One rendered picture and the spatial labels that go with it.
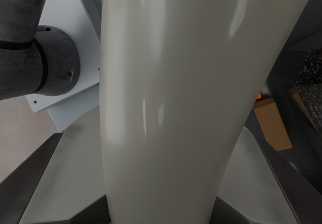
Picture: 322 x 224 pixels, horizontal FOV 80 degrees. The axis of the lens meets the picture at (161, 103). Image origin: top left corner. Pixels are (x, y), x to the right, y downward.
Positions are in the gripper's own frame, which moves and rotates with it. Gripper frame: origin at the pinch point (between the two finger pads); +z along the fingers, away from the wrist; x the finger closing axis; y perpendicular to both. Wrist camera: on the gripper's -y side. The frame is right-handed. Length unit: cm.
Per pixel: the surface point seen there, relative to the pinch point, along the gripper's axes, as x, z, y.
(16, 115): -147, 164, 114
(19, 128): -146, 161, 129
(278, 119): 72, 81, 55
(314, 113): 51, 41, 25
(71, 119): -29, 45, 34
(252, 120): 65, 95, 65
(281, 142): 76, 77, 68
